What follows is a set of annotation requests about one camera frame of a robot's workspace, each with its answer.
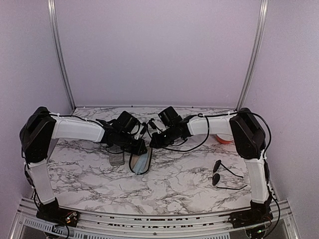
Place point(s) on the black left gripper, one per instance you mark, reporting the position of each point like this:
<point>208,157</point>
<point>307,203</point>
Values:
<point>139,149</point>

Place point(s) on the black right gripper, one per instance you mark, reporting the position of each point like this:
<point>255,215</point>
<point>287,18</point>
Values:
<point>158,144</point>

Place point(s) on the grey marbled glasses case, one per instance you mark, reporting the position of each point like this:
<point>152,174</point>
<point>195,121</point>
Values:
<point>116,157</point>

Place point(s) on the black glasses case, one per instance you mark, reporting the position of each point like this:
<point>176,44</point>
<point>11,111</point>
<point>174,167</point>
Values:
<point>150,151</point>

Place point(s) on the light blue cloth front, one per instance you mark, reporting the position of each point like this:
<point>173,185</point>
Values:
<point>140,163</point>

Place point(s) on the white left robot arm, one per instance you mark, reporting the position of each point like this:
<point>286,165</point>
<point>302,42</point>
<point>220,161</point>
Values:
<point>44,126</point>

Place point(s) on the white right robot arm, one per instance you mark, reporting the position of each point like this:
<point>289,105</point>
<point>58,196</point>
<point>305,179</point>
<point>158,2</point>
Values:
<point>241,127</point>

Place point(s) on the black rimless sunglasses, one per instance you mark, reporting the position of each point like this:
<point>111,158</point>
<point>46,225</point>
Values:
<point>216,176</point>

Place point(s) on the orange bowl white inside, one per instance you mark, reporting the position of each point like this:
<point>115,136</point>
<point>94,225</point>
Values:
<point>224,139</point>

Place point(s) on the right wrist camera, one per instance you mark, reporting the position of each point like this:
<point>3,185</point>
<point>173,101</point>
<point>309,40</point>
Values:
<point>152,124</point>

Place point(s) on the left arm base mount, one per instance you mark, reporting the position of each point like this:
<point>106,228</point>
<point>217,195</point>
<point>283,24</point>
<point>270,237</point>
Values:
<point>52,212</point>

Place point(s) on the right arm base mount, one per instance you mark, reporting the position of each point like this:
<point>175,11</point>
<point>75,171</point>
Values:
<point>258,213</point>

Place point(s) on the aluminium front rail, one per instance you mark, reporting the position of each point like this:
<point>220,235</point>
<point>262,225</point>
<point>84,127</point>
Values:
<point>95,225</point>

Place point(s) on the aluminium frame post left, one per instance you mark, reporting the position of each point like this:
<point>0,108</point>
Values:
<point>59,52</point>

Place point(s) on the aluminium frame post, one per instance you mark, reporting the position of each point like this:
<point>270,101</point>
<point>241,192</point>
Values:
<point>264,4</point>
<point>59,52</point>

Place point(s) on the aluminium frame post right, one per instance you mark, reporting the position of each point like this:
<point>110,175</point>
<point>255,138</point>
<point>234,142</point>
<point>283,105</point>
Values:
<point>264,4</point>

